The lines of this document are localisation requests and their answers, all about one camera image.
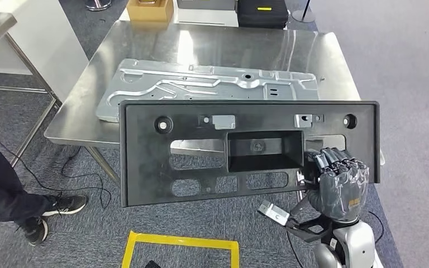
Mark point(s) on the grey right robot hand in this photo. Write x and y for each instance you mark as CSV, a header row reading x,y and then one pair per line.
x,y
342,196

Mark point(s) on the black plastic plate part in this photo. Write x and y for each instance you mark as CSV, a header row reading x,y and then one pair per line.
x,y
144,166

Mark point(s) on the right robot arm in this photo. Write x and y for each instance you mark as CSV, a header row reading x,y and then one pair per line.
x,y
355,244

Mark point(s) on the stainless steel workbench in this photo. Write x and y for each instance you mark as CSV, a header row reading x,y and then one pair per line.
x,y
125,44

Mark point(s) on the white cabinet panel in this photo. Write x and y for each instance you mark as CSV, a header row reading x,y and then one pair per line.
x,y
51,44

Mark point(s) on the chrome stanchion base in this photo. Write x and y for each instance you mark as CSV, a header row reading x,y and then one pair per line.
x,y
98,5

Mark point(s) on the yellow floor tape square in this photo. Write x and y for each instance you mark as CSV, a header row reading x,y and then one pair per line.
x,y
181,241

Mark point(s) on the stamped silver metal panel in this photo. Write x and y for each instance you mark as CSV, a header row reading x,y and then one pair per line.
x,y
162,81

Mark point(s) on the thin black pole stand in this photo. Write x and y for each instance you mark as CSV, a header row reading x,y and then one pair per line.
x,y
303,16

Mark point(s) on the brown cardboard box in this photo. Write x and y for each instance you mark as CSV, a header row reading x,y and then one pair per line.
x,y
149,13

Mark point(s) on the black case yellow label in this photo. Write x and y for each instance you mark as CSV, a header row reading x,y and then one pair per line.
x,y
262,16

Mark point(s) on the black robot foot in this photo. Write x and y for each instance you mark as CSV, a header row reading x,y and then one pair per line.
x,y
151,265

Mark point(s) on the flat white box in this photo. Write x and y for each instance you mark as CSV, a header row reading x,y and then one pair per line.
x,y
207,18

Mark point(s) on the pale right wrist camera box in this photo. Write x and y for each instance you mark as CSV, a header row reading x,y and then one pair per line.
x,y
273,212

